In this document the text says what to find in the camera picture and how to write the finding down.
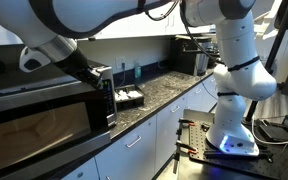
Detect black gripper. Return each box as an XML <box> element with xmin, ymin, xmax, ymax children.
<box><xmin>53</xmin><ymin>48</ymin><xmax>104</xmax><ymax>90</ymax></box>

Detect black microwave door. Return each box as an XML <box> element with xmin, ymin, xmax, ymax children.
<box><xmin>0</xmin><ymin>89</ymin><xmax>113</xmax><ymax>180</ymax></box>

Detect bag of white plastic cutlery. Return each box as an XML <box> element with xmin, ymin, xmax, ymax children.
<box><xmin>114</xmin><ymin>89</ymin><xmax>130</xmax><ymax>102</ymax></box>
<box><xmin>127</xmin><ymin>89</ymin><xmax>143</xmax><ymax>100</ymax></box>

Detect black plastic tray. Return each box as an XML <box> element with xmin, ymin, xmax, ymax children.
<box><xmin>113</xmin><ymin>83</ymin><xmax>145</xmax><ymax>109</ymax></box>

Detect teal soap bottle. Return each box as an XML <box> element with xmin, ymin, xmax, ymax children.
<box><xmin>133</xmin><ymin>59</ymin><xmax>143</xmax><ymax>80</ymax></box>

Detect white upper cabinets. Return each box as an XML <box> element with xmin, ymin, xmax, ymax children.
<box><xmin>83</xmin><ymin>6</ymin><xmax>218</xmax><ymax>41</ymax></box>

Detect white cabinets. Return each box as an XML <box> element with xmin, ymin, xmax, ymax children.
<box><xmin>83</xmin><ymin>6</ymin><xmax>218</xmax><ymax>41</ymax></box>
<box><xmin>60</xmin><ymin>74</ymin><xmax>220</xmax><ymax>180</ymax></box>

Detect white lower cabinets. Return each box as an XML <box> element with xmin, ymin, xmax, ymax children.
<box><xmin>60</xmin><ymin>74</ymin><xmax>220</xmax><ymax>180</ymax></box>

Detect black coffee machine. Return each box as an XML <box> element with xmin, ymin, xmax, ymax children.
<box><xmin>170</xmin><ymin>34</ymin><xmax>215</xmax><ymax>77</ymax></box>

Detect orange tipped black clamp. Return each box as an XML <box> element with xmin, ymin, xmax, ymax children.
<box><xmin>178</xmin><ymin>118</ymin><xmax>197</xmax><ymax>128</ymax></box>
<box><xmin>175</xmin><ymin>139</ymin><xmax>198</xmax><ymax>155</ymax></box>

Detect black flat box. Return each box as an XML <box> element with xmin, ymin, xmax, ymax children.
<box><xmin>257</xmin><ymin>123</ymin><xmax>288</xmax><ymax>142</ymax></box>

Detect black breadboard robot table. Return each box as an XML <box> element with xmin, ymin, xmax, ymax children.
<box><xmin>173</xmin><ymin>108</ymin><xmax>288</xmax><ymax>180</ymax></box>

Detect white wall outlet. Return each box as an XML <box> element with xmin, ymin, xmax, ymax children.
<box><xmin>115</xmin><ymin>56</ymin><xmax>127</xmax><ymax>70</ymax></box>

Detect black arm cable loom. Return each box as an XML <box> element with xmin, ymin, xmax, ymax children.
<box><xmin>137</xmin><ymin>0</ymin><xmax>227</xmax><ymax>66</ymax></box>

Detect white cable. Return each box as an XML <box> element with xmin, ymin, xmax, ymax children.
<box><xmin>250</xmin><ymin>116</ymin><xmax>288</xmax><ymax>146</ymax></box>

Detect black camera stand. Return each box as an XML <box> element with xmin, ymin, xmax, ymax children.
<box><xmin>243</xmin><ymin>0</ymin><xmax>288</xmax><ymax>123</ymax></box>

